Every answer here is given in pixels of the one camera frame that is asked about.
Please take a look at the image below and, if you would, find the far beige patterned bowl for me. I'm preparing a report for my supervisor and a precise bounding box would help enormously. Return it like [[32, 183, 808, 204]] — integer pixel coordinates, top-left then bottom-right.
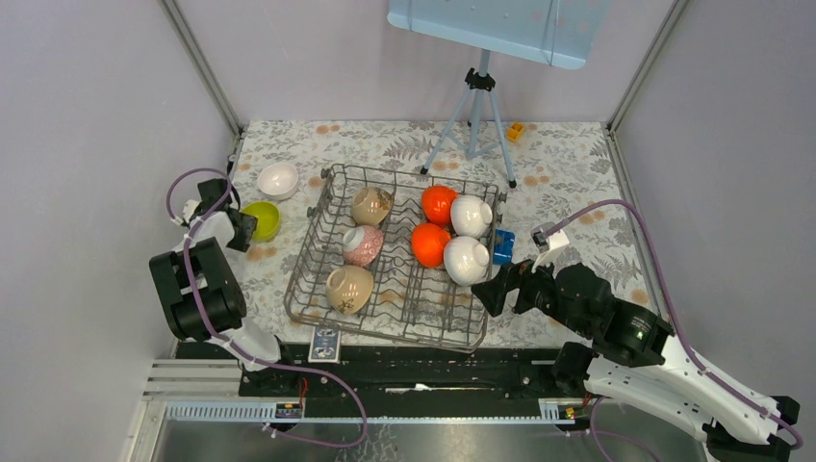
[[350, 187, 394, 226]]

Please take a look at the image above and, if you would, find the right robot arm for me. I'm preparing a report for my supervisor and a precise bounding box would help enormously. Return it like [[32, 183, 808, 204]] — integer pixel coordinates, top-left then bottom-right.
[[472, 260, 803, 461]]

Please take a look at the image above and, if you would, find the near orange bowl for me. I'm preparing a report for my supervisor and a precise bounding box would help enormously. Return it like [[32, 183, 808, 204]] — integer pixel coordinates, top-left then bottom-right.
[[411, 222, 451, 268]]

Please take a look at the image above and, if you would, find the white ribbed bowl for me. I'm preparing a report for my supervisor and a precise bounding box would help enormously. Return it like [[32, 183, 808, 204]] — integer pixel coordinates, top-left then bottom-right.
[[450, 194, 493, 239], [444, 236, 490, 287]]

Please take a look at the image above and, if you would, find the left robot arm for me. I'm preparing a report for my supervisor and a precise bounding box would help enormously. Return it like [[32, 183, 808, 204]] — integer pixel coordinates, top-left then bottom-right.
[[149, 178, 299, 396]]

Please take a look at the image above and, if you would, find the blue toy block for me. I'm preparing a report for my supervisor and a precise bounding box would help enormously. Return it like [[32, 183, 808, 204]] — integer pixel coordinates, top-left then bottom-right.
[[493, 229, 516, 265]]

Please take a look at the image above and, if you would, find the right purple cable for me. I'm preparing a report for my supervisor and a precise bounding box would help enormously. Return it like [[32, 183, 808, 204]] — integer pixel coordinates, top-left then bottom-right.
[[532, 198, 804, 450]]

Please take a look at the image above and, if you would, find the orange bowl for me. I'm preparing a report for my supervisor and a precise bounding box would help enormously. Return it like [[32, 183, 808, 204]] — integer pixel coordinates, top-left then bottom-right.
[[411, 222, 451, 268], [421, 185, 458, 227]]

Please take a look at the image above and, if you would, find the orange toy block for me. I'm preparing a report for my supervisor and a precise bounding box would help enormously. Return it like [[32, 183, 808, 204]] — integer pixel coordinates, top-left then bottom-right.
[[505, 122, 526, 142]]

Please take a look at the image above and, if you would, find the grey wire dish rack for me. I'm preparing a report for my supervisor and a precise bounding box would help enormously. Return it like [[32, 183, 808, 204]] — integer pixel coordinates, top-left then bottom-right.
[[284, 164, 507, 352]]

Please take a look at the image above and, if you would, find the near beige patterned bowl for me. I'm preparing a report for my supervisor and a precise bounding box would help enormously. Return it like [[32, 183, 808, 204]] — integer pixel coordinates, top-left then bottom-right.
[[325, 265, 374, 315]]

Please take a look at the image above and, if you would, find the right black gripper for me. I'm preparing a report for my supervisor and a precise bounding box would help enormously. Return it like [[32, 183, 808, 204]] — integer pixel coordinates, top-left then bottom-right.
[[469, 246, 590, 336]]

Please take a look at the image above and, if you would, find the yellow-green bowl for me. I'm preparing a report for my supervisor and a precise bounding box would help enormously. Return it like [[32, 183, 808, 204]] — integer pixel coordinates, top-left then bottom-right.
[[242, 201, 281, 243]]

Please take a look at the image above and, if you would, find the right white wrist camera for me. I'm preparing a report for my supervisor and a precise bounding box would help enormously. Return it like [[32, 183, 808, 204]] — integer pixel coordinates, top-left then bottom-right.
[[530, 222, 570, 271]]

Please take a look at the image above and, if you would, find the blue playing card box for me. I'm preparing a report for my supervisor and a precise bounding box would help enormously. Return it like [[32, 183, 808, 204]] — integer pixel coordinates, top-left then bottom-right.
[[307, 326, 342, 364]]

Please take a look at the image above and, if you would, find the beige patterned bowl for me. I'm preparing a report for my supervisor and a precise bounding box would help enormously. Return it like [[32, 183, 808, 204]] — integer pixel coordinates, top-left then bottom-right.
[[350, 187, 394, 226], [325, 265, 374, 315]]

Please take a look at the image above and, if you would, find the light blue board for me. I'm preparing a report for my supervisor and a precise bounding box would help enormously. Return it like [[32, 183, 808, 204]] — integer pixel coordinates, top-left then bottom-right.
[[387, 0, 610, 70]]

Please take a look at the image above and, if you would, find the floral tablecloth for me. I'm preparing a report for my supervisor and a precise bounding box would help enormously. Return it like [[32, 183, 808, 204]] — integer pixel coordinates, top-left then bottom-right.
[[226, 120, 660, 347]]

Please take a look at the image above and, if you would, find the light blue tripod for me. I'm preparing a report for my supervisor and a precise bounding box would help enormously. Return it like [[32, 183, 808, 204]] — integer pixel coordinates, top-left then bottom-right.
[[420, 49, 517, 189]]

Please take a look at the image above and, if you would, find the far orange bowl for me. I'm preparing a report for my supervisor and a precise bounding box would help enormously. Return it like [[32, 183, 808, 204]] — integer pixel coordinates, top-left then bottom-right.
[[421, 185, 458, 227]]

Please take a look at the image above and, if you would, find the pink patterned bowl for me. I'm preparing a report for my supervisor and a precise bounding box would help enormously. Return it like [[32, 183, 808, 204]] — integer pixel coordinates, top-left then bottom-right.
[[342, 225, 384, 267]]

